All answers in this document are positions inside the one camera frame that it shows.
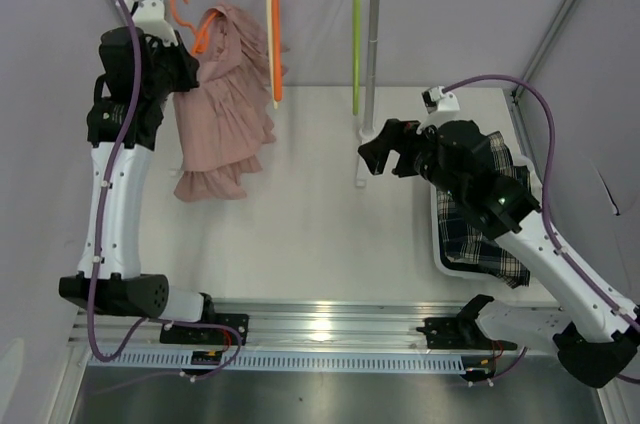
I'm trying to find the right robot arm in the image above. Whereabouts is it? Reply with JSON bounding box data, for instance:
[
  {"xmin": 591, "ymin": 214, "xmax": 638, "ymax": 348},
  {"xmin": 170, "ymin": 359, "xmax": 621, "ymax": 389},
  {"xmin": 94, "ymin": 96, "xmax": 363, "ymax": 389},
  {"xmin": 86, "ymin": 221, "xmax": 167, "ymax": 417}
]
[{"xmin": 358, "ymin": 119, "xmax": 639, "ymax": 389}]

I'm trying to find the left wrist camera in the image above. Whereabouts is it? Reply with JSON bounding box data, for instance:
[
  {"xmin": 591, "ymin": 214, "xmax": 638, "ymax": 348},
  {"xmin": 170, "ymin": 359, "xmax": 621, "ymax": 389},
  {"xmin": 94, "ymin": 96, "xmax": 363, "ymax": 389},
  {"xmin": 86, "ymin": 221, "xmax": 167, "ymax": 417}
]
[{"xmin": 124, "ymin": 0, "xmax": 178, "ymax": 45}]

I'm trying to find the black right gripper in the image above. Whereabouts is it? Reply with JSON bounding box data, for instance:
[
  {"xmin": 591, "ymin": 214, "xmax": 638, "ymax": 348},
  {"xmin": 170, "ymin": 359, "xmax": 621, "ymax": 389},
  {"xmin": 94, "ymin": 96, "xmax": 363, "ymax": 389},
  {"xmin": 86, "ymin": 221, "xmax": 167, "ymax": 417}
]
[{"xmin": 358, "ymin": 118, "xmax": 465, "ymax": 202}]

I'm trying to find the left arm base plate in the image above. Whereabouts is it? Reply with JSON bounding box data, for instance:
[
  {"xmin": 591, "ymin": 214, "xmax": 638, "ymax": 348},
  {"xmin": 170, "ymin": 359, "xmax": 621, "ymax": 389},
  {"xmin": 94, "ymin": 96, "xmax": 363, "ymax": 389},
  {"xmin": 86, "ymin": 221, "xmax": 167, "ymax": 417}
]
[{"xmin": 159, "ymin": 294, "xmax": 250, "ymax": 347}]

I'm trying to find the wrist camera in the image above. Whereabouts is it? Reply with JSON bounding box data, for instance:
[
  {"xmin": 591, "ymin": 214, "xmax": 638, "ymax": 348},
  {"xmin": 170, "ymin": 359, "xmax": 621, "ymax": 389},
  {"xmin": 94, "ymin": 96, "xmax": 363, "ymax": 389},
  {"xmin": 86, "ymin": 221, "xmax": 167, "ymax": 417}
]
[
  {"xmin": 124, "ymin": 0, "xmax": 178, "ymax": 45},
  {"xmin": 422, "ymin": 86, "xmax": 460, "ymax": 119}
]

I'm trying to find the aluminium mounting rail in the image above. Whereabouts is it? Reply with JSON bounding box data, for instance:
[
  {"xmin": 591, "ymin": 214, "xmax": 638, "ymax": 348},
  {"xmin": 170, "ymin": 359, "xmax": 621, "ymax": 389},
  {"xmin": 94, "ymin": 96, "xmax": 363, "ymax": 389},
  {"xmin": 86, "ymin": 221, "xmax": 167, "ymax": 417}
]
[{"xmin": 67, "ymin": 299, "xmax": 614, "ymax": 356}]

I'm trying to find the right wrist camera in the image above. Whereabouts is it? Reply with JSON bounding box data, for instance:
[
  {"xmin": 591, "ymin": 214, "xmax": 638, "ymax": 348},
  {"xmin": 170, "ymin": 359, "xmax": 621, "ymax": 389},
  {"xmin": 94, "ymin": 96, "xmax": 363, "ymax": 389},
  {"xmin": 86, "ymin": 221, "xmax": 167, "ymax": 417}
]
[{"xmin": 422, "ymin": 86, "xmax": 460, "ymax": 119}]

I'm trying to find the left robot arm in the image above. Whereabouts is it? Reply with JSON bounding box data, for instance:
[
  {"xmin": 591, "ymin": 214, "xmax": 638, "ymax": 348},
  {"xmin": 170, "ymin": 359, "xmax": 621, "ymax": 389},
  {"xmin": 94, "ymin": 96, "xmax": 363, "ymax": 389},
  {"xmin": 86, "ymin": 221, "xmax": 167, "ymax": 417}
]
[{"xmin": 58, "ymin": 27, "xmax": 217, "ymax": 344}]

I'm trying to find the white laundry basket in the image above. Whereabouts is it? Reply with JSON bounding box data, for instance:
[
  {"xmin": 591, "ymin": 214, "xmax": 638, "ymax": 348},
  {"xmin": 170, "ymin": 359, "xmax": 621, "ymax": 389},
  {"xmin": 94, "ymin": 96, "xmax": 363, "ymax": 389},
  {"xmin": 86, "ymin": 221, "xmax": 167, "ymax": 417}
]
[{"xmin": 429, "ymin": 152, "xmax": 542, "ymax": 281}]

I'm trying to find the orange plastic hanger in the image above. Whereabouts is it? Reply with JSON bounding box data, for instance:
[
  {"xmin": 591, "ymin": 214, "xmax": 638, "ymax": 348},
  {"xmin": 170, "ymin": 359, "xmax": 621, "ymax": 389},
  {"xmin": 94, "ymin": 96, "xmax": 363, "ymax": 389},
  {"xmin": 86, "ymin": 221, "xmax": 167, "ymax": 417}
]
[{"xmin": 169, "ymin": 0, "xmax": 219, "ymax": 56}]

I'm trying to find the navy plaid skirt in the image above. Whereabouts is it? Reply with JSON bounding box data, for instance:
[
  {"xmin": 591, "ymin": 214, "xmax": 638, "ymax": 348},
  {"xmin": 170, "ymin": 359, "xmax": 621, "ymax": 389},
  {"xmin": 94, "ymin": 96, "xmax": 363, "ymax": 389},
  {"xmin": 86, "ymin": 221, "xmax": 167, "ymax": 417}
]
[{"xmin": 435, "ymin": 131, "xmax": 531, "ymax": 289}]

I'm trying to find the pink pleated skirt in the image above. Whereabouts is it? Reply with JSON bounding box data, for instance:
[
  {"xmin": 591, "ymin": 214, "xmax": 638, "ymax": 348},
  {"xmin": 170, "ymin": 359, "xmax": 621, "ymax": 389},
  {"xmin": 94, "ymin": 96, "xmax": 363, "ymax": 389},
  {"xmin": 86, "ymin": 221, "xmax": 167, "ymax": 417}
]
[{"xmin": 173, "ymin": 1, "xmax": 276, "ymax": 202}]

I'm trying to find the slotted cable duct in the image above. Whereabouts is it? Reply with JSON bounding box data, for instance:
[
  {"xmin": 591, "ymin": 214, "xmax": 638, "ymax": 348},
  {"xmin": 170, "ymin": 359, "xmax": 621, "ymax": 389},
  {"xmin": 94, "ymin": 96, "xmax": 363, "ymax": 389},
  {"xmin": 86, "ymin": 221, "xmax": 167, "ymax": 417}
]
[{"xmin": 109, "ymin": 349, "xmax": 466, "ymax": 375}]

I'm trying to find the green plastic hanger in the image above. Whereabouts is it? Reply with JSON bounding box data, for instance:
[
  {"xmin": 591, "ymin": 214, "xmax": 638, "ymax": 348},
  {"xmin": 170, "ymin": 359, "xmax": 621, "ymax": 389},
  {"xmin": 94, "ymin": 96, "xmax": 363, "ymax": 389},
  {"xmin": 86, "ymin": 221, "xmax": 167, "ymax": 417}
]
[{"xmin": 351, "ymin": 0, "xmax": 361, "ymax": 116}]

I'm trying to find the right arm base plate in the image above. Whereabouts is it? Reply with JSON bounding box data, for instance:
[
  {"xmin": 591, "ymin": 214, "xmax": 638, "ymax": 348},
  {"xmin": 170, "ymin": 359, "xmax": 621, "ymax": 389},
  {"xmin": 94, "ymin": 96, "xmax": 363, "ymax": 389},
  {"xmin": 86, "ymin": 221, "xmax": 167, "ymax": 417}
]
[{"xmin": 415, "ymin": 294, "xmax": 517, "ymax": 351}]

